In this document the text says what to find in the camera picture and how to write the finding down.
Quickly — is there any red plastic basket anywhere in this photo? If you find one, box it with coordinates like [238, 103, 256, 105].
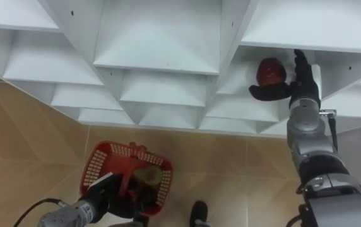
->
[79, 141, 174, 217]

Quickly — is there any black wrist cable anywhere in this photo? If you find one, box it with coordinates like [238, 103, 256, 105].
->
[12, 197, 66, 227]
[319, 109, 339, 152]

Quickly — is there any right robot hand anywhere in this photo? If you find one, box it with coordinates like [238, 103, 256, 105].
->
[249, 49, 323, 108]

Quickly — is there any green avocado soft toy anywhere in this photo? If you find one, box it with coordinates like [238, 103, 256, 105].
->
[133, 166, 163, 187]

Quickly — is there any red apple soft toy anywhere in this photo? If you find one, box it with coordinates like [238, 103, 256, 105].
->
[256, 57, 287, 88]

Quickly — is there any white shelf unit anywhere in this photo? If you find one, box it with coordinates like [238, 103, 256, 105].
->
[0, 0, 361, 139]

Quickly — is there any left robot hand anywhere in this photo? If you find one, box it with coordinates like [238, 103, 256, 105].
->
[78, 172, 150, 219]

